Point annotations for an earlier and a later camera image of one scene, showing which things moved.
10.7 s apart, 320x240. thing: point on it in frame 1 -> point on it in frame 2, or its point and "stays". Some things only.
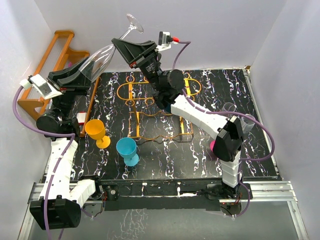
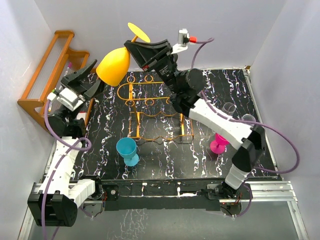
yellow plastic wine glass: (95, 129) -> (113, 68)
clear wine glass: (229, 107) stays
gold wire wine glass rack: (146, 120) stays
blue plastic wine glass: (126, 148) stays
